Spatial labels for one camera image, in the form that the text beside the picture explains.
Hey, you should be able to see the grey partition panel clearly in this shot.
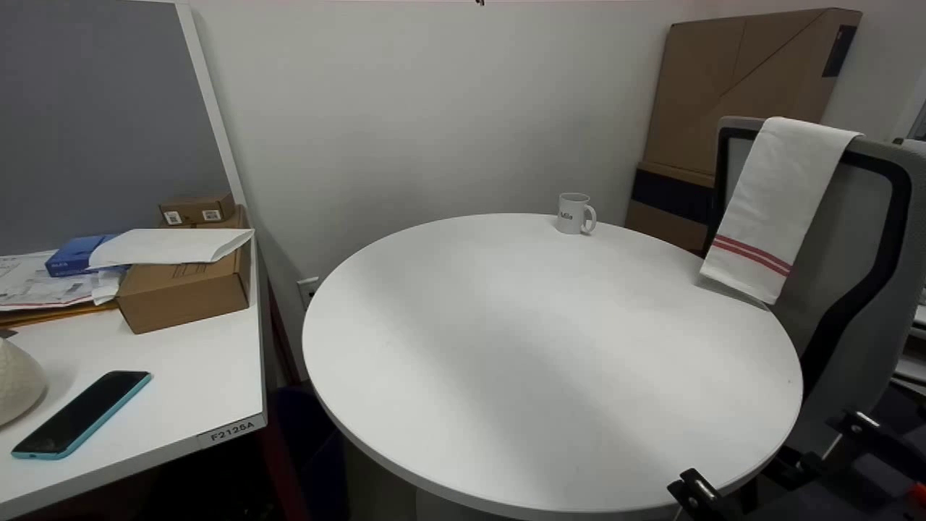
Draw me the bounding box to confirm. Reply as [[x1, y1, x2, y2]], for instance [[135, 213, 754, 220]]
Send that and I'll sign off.
[[0, 0, 242, 252]]

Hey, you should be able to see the beige rounded object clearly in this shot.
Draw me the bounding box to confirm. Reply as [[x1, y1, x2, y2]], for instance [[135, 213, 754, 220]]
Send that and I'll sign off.
[[0, 339, 45, 429]]

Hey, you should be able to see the grey mesh office chair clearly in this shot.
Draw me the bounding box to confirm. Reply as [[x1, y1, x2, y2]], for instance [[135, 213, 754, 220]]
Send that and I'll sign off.
[[705, 115, 926, 452]]

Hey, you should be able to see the white ceramic mug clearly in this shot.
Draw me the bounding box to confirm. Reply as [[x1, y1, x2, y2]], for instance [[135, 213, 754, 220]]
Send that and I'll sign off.
[[556, 190, 595, 235]]

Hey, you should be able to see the black clamp mount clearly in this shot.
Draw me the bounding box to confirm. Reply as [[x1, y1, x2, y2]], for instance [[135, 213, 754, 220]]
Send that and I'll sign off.
[[669, 411, 926, 521]]

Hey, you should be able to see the white envelope paper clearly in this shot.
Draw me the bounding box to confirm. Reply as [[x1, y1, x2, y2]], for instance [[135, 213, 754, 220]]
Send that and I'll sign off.
[[89, 229, 251, 270]]

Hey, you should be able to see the stack of papers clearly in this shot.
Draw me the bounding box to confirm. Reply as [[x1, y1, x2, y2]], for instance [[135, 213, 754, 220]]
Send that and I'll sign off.
[[0, 252, 122, 313]]

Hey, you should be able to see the blue-cased smartphone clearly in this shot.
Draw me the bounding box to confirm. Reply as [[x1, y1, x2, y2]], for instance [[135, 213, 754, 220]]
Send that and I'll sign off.
[[10, 371, 149, 459]]

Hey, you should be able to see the brown cardboard box on desk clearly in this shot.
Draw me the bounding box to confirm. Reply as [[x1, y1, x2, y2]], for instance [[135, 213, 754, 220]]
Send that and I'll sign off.
[[115, 252, 249, 333]]

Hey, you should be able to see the white red-striped tea towel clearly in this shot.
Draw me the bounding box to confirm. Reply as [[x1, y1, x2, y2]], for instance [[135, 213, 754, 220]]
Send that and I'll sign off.
[[699, 115, 857, 304]]

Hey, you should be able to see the small cardboard box behind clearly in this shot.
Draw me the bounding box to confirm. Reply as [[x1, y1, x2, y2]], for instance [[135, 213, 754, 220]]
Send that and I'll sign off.
[[159, 193, 245, 229]]

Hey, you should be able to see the large flat cardboard box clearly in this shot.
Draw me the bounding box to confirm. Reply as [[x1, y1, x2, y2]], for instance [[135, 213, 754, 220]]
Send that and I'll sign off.
[[624, 8, 863, 252]]

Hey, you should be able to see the blue box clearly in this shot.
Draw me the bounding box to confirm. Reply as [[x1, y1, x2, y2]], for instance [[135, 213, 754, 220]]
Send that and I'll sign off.
[[45, 235, 106, 278]]

